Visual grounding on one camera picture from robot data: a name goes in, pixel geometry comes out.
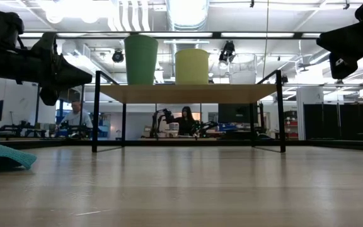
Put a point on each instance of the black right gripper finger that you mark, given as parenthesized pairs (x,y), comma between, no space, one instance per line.
(339,46)
(339,35)

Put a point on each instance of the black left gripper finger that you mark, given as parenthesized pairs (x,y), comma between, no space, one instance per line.
(71,72)
(72,81)

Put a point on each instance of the large green plastic cup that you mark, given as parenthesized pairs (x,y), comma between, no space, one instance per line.
(141,60)

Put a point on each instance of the clear glass mug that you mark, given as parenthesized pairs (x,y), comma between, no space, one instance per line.
(243,74)

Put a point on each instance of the pale yellow mug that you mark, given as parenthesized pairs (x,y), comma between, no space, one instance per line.
(191,67)

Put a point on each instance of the black background robot arm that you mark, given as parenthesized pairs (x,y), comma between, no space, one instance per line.
(206,127)
(74,129)
(161,121)

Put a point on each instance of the person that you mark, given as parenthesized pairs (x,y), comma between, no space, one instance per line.
(186,123)
(76,118)

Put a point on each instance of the black partition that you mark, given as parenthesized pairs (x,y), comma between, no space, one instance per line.
(342,121)

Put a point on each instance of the red storage rack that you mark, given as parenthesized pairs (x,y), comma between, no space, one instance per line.
(290,124)

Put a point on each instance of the black ceiling spotlight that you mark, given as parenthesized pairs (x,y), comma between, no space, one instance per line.
(227,50)

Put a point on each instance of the black monitor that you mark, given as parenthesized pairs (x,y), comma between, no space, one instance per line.
(236,113)

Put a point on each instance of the black ceiling camera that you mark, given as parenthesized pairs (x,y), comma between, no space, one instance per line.
(118,56)

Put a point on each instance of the wooden shelf with black frame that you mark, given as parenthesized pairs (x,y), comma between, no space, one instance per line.
(184,93)

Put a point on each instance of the black horizontal frame bar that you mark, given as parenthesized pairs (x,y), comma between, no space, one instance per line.
(181,35)

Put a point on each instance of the silver round air duct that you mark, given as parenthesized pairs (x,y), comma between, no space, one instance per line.
(186,15)

